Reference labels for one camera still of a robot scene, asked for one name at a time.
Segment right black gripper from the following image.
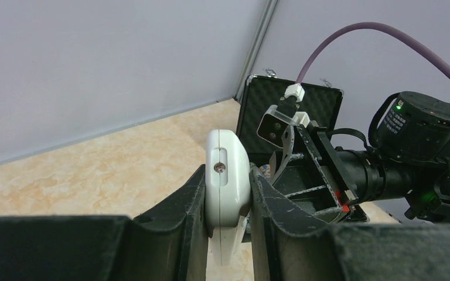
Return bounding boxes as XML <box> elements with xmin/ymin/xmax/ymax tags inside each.
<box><xmin>258</xmin><ymin>125</ymin><xmax>359</xmax><ymax>223</ymax></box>

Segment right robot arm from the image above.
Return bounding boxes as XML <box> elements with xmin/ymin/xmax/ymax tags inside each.
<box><xmin>257</xmin><ymin>91</ymin><xmax>450</xmax><ymax>223</ymax></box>

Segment black aluminium case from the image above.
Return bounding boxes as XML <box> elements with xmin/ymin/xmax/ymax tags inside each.
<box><xmin>236</xmin><ymin>74</ymin><xmax>369</xmax><ymax>223</ymax></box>

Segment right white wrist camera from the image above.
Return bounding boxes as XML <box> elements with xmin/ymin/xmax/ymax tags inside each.
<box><xmin>257</xmin><ymin>83</ymin><xmax>311</xmax><ymax>148</ymax></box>

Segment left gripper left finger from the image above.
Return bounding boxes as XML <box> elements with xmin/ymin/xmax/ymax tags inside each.
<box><xmin>0</xmin><ymin>166</ymin><xmax>208</xmax><ymax>280</ymax></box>

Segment white remote control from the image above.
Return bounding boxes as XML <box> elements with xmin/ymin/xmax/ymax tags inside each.
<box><xmin>204</xmin><ymin>129</ymin><xmax>251</xmax><ymax>266</ymax></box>

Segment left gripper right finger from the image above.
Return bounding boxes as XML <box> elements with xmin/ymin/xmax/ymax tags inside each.
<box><xmin>249</xmin><ymin>167</ymin><xmax>450</xmax><ymax>280</ymax></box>

